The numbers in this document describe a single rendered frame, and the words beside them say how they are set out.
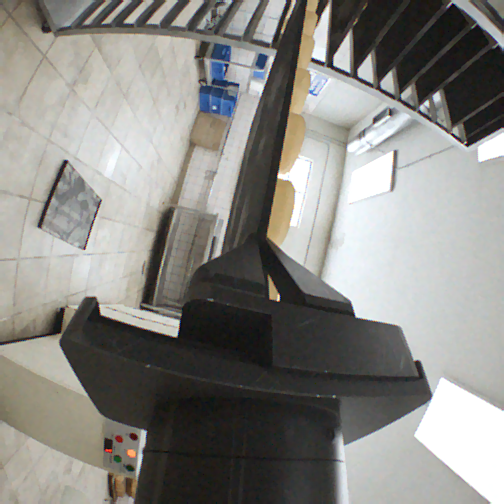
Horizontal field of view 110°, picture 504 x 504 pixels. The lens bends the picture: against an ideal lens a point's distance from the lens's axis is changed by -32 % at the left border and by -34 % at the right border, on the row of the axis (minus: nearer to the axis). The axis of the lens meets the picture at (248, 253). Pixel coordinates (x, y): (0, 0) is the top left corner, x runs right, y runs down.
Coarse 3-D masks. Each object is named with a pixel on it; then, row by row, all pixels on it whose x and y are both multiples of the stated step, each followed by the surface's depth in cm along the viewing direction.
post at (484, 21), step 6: (456, 0) 26; (462, 0) 25; (468, 0) 24; (462, 6) 26; (468, 6) 25; (474, 6) 24; (468, 12) 27; (474, 12) 26; (480, 12) 25; (474, 18) 27; (480, 18) 26; (486, 18) 25; (480, 24) 28; (486, 24) 27; (492, 24) 25; (492, 30) 27; (498, 30) 26; (498, 36) 27
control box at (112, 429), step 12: (108, 420) 71; (108, 432) 70; (120, 432) 71; (132, 432) 72; (108, 444) 69; (120, 444) 70; (132, 444) 71; (108, 456) 68; (120, 456) 69; (120, 468) 67
